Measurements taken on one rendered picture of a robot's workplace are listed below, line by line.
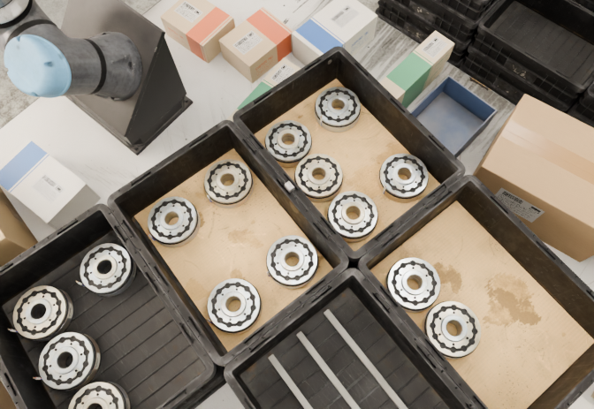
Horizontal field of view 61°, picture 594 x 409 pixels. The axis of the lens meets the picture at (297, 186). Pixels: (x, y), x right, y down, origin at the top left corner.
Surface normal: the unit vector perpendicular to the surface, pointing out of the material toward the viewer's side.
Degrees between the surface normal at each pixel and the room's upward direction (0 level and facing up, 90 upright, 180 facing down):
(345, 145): 0
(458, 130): 0
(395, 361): 0
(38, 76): 45
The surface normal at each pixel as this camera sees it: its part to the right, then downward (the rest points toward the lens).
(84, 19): -0.46, 0.21
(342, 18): -0.02, -0.39
